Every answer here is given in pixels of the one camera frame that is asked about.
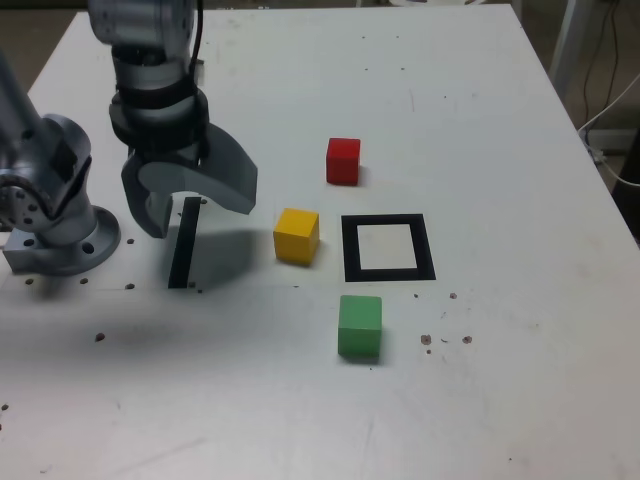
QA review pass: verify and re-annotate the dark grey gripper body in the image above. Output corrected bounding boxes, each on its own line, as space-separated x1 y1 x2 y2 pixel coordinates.
129 141 207 170

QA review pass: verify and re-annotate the red cube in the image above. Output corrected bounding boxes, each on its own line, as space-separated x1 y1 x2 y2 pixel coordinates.
325 137 362 187

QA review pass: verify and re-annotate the white cable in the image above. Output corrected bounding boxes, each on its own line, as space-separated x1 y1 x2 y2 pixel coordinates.
578 73 640 187

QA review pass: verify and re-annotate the black tape square outline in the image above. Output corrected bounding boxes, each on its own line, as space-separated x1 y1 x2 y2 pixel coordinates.
340 213 437 284

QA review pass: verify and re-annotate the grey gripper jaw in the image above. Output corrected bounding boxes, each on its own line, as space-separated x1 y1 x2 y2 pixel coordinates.
121 153 175 240
137 122 260 217

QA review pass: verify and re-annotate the yellow cube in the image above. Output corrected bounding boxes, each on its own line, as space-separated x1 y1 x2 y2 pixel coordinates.
272 207 321 265

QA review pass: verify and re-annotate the thin black hanging cable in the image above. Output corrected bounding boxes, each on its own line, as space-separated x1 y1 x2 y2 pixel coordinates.
581 0 622 129

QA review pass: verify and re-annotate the white metal frame leg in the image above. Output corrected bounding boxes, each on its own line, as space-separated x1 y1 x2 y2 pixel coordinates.
548 0 592 87

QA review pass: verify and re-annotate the green cube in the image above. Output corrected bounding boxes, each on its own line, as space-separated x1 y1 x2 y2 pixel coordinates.
337 294 384 359

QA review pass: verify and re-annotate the black tape strip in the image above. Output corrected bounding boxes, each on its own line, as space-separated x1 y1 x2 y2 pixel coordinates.
167 196 202 290

